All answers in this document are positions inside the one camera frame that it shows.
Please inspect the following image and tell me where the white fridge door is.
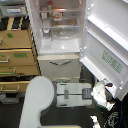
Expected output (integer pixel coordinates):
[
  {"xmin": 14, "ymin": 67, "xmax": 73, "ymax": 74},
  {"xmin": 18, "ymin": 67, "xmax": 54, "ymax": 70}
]
[{"xmin": 80, "ymin": 0, "xmax": 128, "ymax": 100}]

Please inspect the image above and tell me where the white robot base front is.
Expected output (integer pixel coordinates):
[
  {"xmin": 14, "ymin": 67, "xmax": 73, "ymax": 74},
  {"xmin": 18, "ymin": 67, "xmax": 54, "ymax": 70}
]
[{"xmin": 36, "ymin": 115, "xmax": 102, "ymax": 128}]

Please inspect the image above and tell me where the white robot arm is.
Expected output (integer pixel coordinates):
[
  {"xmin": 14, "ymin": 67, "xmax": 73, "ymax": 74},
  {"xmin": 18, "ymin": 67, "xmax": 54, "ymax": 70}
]
[{"xmin": 19, "ymin": 76, "xmax": 55, "ymax": 128}]

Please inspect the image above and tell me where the white middle fridge drawer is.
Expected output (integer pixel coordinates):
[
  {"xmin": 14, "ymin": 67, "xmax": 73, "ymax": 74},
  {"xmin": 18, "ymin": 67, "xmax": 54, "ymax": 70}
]
[{"xmin": 38, "ymin": 54, "xmax": 81, "ymax": 79}]

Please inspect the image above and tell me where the white fridge drawer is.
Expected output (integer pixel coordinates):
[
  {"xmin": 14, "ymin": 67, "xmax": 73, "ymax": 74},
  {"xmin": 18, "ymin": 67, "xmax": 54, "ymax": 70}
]
[
  {"xmin": 55, "ymin": 83, "xmax": 92, "ymax": 107},
  {"xmin": 38, "ymin": 54, "xmax": 81, "ymax": 79}
]

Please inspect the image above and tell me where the white bottom fridge drawer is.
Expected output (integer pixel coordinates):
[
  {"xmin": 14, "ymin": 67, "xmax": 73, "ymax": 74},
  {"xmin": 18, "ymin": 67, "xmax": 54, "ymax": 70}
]
[{"xmin": 55, "ymin": 83, "xmax": 92, "ymax": 107}]

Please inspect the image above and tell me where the white refrigerator body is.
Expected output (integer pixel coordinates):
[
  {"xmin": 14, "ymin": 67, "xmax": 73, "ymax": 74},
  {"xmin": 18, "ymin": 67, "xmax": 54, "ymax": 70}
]
[{"xmin": 25, "ymin": 0, "xmax": 86, "ymax": 82}]

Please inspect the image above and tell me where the wooden drawer cabinet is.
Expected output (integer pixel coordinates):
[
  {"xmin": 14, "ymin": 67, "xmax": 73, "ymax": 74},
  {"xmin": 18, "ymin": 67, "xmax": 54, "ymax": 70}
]
[{"xmin": 0, "ymin": 17, "xmax": 40, "ymax": 93}]

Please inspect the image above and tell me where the grey box on cabinet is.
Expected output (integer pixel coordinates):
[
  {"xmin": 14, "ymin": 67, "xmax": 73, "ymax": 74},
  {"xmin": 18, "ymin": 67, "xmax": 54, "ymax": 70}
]
[{"xmin": 0, "ymin": 6, "xmax": 27, "ymax": 17}]

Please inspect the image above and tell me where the white blue Fetch robot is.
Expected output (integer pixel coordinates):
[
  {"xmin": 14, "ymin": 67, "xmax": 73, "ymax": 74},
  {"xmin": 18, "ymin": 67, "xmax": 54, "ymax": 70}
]
[{"xmin": 91, "ymin": 78, "xmax": 128, "ymax": 128}]

